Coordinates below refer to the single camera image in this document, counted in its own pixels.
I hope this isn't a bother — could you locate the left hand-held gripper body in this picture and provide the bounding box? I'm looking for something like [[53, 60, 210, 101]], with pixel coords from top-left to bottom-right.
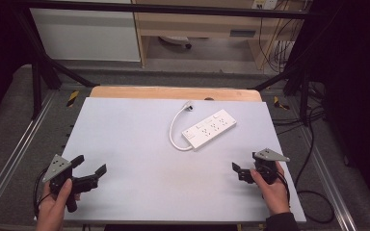
[[41, 153, 100, 214]]

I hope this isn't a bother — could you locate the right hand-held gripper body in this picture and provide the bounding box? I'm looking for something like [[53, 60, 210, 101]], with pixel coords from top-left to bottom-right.
[[237, 147, 291, 186]]

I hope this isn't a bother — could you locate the person's right hand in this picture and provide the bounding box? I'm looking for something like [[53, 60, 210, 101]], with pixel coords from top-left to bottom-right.
[[250, 161, 292, 217]]

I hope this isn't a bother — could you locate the person's left hand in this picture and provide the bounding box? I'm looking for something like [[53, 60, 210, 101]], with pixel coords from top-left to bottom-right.
[[35, 178, 82, 231]]

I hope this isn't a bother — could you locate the white power strip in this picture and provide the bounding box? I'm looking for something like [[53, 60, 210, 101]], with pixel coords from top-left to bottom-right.
[[181, 109, 238, 151]]

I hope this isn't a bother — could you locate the yellow black tape strip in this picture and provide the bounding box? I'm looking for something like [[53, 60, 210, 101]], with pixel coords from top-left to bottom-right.
[[66, 90, 80, 108], [273, 95, 291, 112]]

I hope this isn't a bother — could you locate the white cabinet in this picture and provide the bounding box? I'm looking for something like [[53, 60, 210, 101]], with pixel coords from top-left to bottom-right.
[[29, 0, 142, 64]]

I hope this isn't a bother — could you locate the office chair base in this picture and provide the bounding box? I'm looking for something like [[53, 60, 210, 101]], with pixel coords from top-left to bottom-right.
[[158, 35, 194, 50]]

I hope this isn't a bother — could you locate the wooden desk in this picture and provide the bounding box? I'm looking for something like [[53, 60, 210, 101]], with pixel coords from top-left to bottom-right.
[[131, 0, 312, 70]]

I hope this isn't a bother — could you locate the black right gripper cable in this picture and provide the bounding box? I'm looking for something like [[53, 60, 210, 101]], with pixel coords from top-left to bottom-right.
[[266, 163, 292, 206]]

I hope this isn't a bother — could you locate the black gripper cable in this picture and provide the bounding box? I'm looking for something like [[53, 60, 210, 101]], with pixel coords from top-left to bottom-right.
[[266, 163, 292, 206], [32, 167, 53, 219]]

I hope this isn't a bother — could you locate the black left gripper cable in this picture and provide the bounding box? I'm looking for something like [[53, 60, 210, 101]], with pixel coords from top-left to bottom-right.
[[32, 167, 53, 219]]

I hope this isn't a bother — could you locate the aluminium rail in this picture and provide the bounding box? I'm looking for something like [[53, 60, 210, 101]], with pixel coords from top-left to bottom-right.
[[297, 124, 358, 231], [0, 90, 57, 219]]

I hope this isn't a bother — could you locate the black floor cable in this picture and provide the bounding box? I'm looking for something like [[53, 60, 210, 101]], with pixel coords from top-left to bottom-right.
[[271, 105, 335, 225]]

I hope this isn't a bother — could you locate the white power strip cable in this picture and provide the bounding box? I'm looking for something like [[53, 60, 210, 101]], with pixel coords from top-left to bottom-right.
[[169, 104, 195, 152]]

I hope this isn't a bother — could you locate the bundle of hanging cables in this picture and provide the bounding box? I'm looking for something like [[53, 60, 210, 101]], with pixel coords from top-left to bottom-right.
[[258, 0, 306, 74]]

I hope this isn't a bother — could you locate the white wall socket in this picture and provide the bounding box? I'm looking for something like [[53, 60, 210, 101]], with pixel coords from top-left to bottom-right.
[[251, 0, 278, 11]]

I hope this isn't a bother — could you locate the black metal frame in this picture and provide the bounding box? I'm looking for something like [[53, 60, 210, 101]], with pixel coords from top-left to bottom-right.
[[11, 0, 319, 121]]

